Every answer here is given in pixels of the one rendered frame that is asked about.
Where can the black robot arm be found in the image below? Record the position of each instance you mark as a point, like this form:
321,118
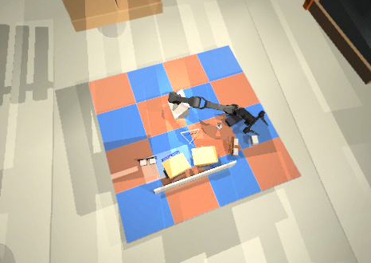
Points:
195,101

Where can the beige flat panel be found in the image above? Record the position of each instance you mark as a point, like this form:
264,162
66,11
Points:
160,189

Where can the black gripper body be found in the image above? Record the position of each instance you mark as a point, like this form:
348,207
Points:
249,118

